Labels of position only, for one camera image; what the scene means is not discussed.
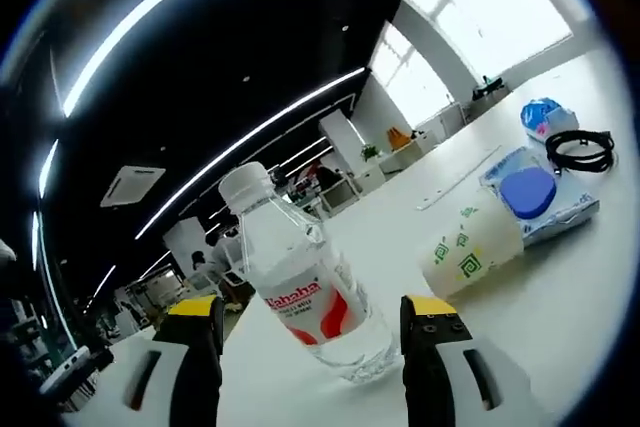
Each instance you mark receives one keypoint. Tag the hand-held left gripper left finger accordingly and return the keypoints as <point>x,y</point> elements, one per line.
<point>200,372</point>

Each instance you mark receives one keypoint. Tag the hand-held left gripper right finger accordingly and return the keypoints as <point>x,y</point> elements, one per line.
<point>425,377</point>

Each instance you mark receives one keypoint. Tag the white paper cup green pattern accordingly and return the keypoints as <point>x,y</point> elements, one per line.
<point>465,252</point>

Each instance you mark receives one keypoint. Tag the clear plastic water bottle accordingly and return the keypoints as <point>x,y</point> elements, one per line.
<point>310,297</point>

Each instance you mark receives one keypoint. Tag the wet wipes pack blue lid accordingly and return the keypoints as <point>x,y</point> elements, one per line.
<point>530,192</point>

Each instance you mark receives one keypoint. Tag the blue white tissue pack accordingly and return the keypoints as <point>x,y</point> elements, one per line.
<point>542,119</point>

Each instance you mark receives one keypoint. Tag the white table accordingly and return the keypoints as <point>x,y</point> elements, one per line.
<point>380,247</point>

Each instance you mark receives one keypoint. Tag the ceiling air conditioner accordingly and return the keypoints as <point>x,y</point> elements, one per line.
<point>132,186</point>

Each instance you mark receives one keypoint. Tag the white mesh office chair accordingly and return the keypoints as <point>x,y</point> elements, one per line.
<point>340,197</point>

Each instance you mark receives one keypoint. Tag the white table power strip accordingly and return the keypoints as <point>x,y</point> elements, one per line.
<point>458,177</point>

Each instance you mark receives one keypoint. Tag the potted green plant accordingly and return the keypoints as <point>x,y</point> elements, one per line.
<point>371,152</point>

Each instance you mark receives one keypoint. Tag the long ceiling light strip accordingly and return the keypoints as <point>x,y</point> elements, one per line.
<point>250,144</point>
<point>150,12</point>

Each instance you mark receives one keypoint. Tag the orange bag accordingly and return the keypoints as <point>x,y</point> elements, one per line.
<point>396,138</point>

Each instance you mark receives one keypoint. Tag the dark bag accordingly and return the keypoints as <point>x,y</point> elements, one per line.
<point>491,86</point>

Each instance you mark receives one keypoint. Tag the small window with blinds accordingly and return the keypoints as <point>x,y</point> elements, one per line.
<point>410,77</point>

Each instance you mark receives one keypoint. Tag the large window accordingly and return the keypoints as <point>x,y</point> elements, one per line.
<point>490,7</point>

